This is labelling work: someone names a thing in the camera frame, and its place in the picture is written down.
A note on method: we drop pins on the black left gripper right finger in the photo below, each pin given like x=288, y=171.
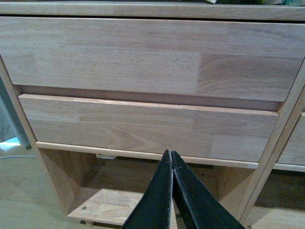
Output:
x=197, y=206

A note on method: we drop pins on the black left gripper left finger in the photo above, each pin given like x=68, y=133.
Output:
x=154, y=209

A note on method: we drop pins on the left lower wooden drawer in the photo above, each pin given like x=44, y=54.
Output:
x=196, y=131

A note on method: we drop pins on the wooden drawer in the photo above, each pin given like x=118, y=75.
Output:
x=196, y=131
x=294, y=150
x=222, y=59

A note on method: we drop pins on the right lower wooden drawer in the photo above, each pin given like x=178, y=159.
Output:
x=294, y=150

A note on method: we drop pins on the left upper wooden drawer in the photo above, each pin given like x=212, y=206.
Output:
x=222, y=59

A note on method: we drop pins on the left wooden cabinet frame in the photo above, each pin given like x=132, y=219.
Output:
x=104, y=185

